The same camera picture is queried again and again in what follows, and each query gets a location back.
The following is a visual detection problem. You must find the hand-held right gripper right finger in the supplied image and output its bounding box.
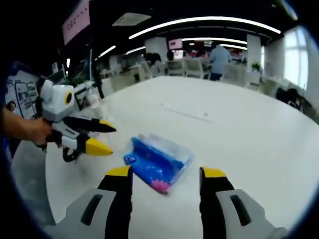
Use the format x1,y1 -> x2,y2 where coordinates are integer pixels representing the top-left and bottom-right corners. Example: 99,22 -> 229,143
199,166 -> 288,239

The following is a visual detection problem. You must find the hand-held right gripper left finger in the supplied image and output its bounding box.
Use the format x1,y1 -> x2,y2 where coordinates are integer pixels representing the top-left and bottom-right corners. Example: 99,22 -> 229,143
53,165 -> 134,239

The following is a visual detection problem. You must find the black cable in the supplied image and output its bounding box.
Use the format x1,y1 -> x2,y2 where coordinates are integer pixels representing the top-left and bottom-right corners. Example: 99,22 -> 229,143
62,146 -> 83,162

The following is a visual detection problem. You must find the clear water bottle red label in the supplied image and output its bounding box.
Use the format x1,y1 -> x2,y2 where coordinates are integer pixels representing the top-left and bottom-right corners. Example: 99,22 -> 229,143
86,84 -> 102,110

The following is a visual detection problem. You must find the blue tissue pack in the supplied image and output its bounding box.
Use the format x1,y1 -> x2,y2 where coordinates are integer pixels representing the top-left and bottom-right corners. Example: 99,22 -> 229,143
123,133 -> 195,195

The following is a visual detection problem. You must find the person's left hand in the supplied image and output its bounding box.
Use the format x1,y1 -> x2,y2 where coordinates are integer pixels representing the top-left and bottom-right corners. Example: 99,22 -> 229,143
29,117 -> 54,147

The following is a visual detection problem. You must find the white table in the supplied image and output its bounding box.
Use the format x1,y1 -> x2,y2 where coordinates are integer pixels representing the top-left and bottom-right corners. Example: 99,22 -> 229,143
44,75 -> 316,239

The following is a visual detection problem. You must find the white office chair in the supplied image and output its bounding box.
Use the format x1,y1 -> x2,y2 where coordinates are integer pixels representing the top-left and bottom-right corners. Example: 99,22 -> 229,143
166,59 -> 185,77
185,59 -> 204,78

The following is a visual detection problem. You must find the pink-lit monitor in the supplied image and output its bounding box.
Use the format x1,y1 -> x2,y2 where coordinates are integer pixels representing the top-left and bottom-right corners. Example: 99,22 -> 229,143
168,38 -> 182,50

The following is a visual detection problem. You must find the black office chair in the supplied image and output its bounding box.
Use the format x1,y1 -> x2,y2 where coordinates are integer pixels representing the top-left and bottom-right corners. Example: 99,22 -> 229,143
276,88 -> 304,110

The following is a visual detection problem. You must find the long ceiling light strip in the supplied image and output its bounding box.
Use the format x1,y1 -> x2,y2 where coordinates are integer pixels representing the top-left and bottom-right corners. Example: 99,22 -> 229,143
128,16 -> 282,40

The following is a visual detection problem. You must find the large window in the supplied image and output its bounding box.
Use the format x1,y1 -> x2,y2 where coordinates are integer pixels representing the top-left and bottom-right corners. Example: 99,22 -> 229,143
283,26 -> 309,90

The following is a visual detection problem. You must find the wall poster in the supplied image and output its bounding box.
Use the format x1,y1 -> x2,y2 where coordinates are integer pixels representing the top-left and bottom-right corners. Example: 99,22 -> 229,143
4,71 -> 39,118

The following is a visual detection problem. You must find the white table cable slot cover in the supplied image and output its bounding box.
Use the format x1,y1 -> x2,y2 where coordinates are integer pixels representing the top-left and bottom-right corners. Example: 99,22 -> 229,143
144,102 -> 215,124

